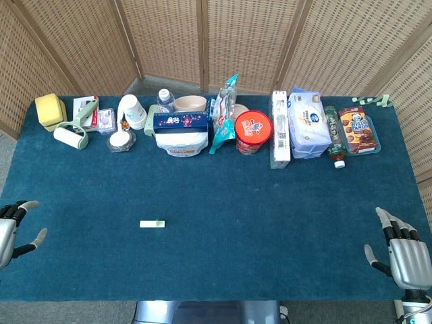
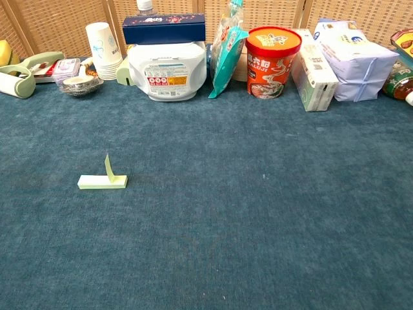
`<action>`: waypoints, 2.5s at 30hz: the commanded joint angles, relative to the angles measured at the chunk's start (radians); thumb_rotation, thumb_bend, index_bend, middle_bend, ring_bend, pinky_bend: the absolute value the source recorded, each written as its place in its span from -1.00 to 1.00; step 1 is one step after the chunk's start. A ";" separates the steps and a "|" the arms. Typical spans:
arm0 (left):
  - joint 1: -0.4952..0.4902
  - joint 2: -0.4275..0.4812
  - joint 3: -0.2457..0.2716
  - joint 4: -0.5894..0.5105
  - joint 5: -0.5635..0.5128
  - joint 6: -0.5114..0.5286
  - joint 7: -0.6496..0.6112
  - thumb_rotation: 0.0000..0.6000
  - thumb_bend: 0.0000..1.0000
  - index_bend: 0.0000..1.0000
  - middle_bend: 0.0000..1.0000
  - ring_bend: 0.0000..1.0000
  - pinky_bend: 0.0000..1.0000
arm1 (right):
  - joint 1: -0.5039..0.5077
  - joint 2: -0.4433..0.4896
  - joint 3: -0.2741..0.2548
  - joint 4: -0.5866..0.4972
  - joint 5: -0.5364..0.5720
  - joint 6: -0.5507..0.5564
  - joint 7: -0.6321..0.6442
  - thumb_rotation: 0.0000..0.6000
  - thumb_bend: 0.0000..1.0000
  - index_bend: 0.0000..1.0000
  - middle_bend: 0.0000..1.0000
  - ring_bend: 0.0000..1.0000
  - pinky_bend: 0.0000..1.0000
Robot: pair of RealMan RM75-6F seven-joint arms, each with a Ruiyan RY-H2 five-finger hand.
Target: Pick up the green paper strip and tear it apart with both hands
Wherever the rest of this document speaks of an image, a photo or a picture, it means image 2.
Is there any single green sticky note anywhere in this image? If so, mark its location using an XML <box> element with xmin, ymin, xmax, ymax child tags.
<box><xmin>104</xmin><ymin>154</ymin><xmax>119</xmax><ymax>188</ymax></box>

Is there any green sticky note pad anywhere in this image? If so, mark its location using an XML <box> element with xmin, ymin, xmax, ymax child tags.
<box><xmin>77</xmin><ymin>174</ymin><xmax>128</xmax><ymax>190</ymax></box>

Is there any blue table cloth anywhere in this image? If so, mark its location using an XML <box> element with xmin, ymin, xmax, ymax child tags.
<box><xmin>0</xmin><ymin>56</ymin><xmax>413</xmax><ymax>310</ymax></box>

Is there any blue plastic packet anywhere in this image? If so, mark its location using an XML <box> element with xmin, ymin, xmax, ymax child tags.
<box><xmin>205</xmin><ymin>43</ymin><xmax>216</xmax><ymax>80</ymax></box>

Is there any white detergent tub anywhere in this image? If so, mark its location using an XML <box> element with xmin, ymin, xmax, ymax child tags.
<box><xmin>127</xmin><ymin>41</ymin><xmax>207</xmax><ymax>102</ymax></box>

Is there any teal snack bag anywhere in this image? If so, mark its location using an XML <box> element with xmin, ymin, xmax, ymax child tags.
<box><xmin>208</xmin><ymin>0</ymin><xmax>249</xmax><ymax>99</ymax></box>

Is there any red instant noodle cup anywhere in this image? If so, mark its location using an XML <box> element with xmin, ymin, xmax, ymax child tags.
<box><xmin>245</xmin><ymin>26</ymin><xmax>303</xmax><ymax>99</ymax></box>

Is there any light green holder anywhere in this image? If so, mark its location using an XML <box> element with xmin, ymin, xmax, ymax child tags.
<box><xmin>116</xmin><ymin>57</ymin><xmax>136</xmax><ymax>87</ymax></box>

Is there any navy blue flat box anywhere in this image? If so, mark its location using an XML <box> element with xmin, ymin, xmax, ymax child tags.
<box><xmin>122</xmin><ymin>13</ymin><xmax>207</xmax><ymax>45</ymax></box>

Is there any white long tissue carton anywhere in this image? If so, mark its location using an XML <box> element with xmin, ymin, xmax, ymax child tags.
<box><xmin>290</xmin><ymin>28</ymin><xmax>339</xmax><ymax>112</ymax></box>

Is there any silver foil cup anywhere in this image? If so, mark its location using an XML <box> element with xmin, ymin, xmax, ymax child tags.
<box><xmin>61</xmin><ymin>76</ymin><xmax>105</xmax><ymax>97</ymax></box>

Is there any small orange snack pack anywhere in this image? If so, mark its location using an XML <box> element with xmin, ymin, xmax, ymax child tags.
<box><xmin>79</xmin><ymin>57</ymin><xmax>99</xmax><ymax>80</ymax></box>

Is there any white paper cup stack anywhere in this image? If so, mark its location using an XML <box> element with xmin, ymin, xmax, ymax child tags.
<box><xmin>85</xmin><ymin>21</ymin><xmax>123</xmax><ymax>81</ymax></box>

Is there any clear water bottle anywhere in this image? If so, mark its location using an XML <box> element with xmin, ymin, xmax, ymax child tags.
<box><xmin>135</xmin><ymin>0</ymin><xmax>159</xmax><ymax>17</ymax></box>

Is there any clear purple plastic box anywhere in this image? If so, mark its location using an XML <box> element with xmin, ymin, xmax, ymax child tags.
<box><xmin>52</xmin><ymin>57</ymin><xmax>81</xmax><ymax>85</ymax></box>

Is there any pale blue tissue pack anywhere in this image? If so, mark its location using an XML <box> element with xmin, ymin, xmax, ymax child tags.
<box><xmin>312</xmin><ymin>18</ymin><xmax>400</xmax><ymax>103</ymax></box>

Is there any red white small carton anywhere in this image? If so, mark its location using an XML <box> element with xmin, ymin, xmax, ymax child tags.
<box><xmin>32</xmin><ymin>59</ymin><xmax>61</xmax><ymax>84</ymax></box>

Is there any green white lint roller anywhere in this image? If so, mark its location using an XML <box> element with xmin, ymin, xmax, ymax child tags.
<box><xmin>0</xmin><ymin>50</ymin><xmax>65</xmax><ymax>99</ymax></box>

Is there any yellow sponge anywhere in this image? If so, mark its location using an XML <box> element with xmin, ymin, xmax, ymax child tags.
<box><xmin>0</xmin><ymin>39</ymin><xmax>20</xmax><ymax>67</ymax></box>

